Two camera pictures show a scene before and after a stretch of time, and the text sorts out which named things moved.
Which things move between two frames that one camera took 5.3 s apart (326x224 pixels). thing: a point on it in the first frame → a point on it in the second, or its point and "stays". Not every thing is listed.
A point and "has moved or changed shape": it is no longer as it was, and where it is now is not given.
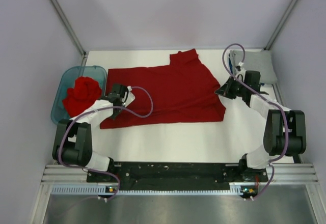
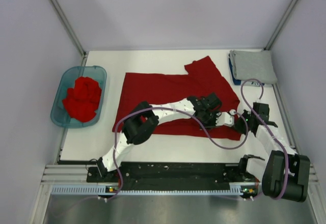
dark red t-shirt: [184, 91] has moved or changed shape
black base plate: [177, 175] stays
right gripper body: [235, 88] → [241, 124]
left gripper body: [117, 112] → [209, 119]
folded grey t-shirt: [261, 60] stays
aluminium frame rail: [281, 173] stays
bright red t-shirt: [85, 91] stays
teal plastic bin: [65, 81] stays
